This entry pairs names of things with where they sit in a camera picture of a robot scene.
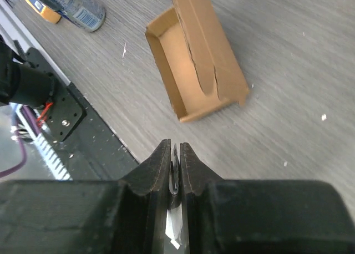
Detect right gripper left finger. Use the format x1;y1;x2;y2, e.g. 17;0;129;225
1;139;171;253

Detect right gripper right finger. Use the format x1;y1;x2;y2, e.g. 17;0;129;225
180;143;354;253

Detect white snack packet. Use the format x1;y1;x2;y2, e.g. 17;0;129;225
165;144;183;251

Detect brown cardboard box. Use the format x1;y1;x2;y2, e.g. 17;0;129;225
145;0;249;123

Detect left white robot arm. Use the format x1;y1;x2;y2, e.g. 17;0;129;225
1;38;57;109

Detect yellow blue snack box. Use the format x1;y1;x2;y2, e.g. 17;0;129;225
25;0;61;24

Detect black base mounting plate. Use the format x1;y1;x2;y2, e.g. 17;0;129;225
24;47;138;180

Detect silver blue drink can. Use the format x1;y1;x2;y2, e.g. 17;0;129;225
38;0;106;32

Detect slotted cable duct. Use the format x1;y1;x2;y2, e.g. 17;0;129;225
10;103;72;181

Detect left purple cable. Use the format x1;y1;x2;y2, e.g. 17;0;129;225
0;104;42;179

